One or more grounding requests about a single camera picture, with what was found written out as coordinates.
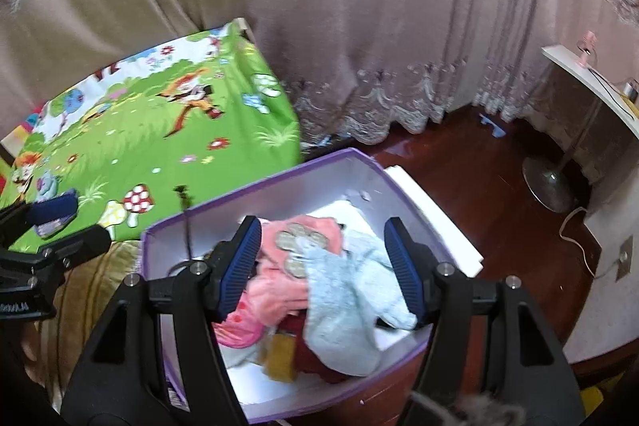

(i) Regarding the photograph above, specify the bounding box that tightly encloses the red plush bear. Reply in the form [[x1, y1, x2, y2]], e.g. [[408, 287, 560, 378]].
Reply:
[[294, 313, 351, 385]]

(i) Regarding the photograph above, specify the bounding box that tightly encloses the light blue towel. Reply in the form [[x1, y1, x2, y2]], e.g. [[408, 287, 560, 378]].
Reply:
[[304, 229, 419, 378]]

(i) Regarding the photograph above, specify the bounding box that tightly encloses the metal floor stand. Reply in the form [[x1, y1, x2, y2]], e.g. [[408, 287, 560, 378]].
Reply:
[[522, 97, 602, 213]]

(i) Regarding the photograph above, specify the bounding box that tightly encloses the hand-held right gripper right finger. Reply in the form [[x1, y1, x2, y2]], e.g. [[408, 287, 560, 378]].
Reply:
[[382, 215, 586, 426]]

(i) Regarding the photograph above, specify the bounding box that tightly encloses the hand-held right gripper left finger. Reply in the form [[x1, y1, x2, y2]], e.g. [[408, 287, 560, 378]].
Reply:
[[59, 214, 264, 426]]

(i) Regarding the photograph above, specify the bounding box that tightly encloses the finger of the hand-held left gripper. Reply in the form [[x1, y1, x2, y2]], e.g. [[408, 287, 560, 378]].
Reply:
[[31, 225, 113, 268], [0, 200, 39, 248]]

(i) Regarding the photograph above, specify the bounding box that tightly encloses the green cartoon printed blanket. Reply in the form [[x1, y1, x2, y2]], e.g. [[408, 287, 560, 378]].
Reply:
[[0, 19, 301, 253]]

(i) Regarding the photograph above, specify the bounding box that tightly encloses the white side table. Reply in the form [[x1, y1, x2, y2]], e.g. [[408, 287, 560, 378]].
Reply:
[[540, 44, 639, 138]]

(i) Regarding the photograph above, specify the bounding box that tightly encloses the white cable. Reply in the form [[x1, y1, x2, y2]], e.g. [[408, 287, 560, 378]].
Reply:
[[558, 205, 601, 278]]

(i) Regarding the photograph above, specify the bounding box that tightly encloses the beige lace curtain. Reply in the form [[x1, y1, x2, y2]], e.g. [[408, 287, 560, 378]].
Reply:
[[0, 0, 639, 148]]

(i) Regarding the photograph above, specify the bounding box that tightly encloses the purple striped sock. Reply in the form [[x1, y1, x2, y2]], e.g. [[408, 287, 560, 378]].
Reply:
[[31, 188, 81, 238]]

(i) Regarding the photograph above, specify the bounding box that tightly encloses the purple storage box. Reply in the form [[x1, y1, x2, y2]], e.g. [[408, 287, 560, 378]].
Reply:
[[140, 148, 433, 424]]

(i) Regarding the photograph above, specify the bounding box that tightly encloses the yellow sponge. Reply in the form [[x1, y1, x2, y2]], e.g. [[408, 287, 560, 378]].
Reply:
[[261, 333, 301, 383]]

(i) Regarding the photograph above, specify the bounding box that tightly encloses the pink plush cloth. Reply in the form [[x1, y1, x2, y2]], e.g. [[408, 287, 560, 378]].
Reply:
[[247, 214, 346, 328]]

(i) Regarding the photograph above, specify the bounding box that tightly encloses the small blue floor item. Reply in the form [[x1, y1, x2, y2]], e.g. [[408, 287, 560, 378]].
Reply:
[[478, 111, 508, 139]]

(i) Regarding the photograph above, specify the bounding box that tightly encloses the wall outlet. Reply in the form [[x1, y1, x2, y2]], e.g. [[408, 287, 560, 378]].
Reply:
[[615, 235, 635, 283]]

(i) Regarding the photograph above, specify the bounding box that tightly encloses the pink floral cloth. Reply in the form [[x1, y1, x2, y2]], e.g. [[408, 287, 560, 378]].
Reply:
[[214, 295, 271, 350]]

